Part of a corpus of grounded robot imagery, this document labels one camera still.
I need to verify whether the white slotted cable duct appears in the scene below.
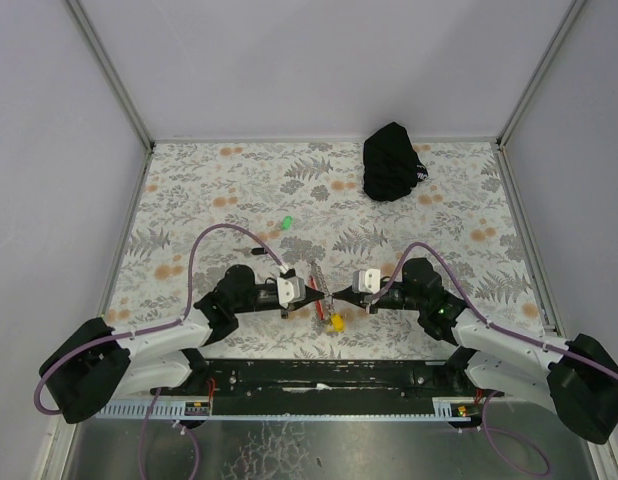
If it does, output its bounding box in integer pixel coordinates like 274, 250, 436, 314
95, 392, 478, 426

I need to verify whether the green key tag with key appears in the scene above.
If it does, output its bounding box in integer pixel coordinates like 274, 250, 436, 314
280, 216, 293, 231

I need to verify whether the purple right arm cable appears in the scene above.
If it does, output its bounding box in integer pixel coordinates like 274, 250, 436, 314
366, 242, 618, 389

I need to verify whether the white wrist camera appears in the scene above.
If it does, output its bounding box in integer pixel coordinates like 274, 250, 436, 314
276, 268, 306, 308
352, 268, 381, 294

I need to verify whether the black folded cloth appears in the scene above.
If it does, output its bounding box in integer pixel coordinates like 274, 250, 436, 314
363, 122, 428, 202

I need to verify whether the purple right floor cable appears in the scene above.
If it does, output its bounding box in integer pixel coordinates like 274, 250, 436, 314
458, 387, 552, 474

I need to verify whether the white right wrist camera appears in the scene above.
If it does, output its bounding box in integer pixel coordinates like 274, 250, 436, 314
352, 268, 381, 294

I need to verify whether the purple left floor cable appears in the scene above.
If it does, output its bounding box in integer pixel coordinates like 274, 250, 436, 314
136, 382, 200, 480

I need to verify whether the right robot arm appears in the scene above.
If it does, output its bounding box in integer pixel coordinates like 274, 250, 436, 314
333, 258, 618, 444

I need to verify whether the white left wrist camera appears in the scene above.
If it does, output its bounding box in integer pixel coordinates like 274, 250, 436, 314
276, 268, 306, 308

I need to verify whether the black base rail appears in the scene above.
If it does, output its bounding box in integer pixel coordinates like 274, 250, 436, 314
161, 347, 478, 403

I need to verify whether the red-handled metal key organizer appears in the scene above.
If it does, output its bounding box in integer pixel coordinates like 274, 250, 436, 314
309, 260, 334, 322

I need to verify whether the purple floor cable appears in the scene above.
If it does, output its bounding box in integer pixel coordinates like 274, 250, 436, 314
136, 382, 200, 480
458, 387, 552, 474

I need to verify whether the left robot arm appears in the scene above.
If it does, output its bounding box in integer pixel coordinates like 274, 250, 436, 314
34, 265, 324, 424

